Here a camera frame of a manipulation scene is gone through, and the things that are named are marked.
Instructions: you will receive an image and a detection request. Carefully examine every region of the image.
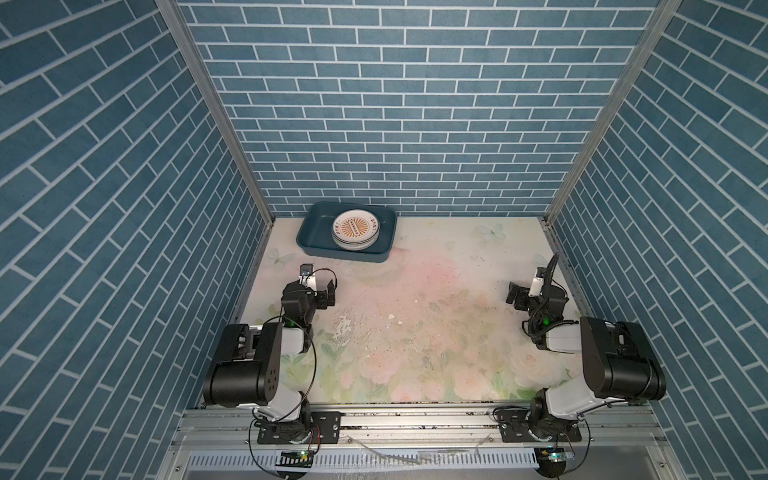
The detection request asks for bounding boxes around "teal plastic bin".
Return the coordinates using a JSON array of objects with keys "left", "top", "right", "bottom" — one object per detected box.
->
[{"left": 296, "top": 201, "right": 397, "bottom": 263}]

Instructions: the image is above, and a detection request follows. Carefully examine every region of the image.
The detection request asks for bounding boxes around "orange sunburst plate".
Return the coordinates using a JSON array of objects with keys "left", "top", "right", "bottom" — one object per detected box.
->
[{"left": 332, "top": 209, "right": 380, "bottom": 251}]

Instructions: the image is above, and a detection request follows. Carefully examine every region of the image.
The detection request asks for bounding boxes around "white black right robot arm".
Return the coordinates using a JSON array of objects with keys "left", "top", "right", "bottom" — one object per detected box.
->
[{"left": 494, "top": 281, "right": 666, "bottom": 443}]

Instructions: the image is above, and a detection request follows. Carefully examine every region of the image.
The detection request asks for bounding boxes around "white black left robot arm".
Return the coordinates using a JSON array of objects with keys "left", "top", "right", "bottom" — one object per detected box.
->
[{"left": 203, "top": 280, "right": 338, "bottom": 445}]

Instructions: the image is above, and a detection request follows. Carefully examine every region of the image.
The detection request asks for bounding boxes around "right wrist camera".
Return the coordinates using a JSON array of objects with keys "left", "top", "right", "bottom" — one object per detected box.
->
[{"left": 528, "top": 267, "right": 547, "bottom": 298}]

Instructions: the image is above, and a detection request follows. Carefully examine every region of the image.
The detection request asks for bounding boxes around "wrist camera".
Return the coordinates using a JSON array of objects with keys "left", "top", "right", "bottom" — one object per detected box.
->
[
  {"left": 299, "top": 263, "right": 317, "bottom": 290},
  {"left": 528, "top": 267, "right": 547, "bottom": 298}
]

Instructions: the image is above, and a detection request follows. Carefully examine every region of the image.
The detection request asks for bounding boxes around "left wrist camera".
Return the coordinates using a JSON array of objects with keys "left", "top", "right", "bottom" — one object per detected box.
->
[{"left": 299, "top": 263, "right": 317, "bottom": 290}]

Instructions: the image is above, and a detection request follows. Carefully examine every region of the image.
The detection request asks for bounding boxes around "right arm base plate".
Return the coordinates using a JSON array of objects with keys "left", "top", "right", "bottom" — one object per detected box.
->
[{"left": 490, "top": 407, "right": 582, "bottom": 443}]

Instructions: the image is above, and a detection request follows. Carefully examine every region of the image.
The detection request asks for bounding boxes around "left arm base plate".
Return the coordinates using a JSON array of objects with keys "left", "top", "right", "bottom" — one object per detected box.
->
[{"left": 256, "top": 411, "right": 341, "bottom": 446}]

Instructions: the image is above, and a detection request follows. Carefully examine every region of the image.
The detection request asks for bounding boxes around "aluminium mounting rail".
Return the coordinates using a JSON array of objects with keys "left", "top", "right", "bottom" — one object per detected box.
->
[{"left": 158, "top": 402, "right": 684, "bottom": 479}]

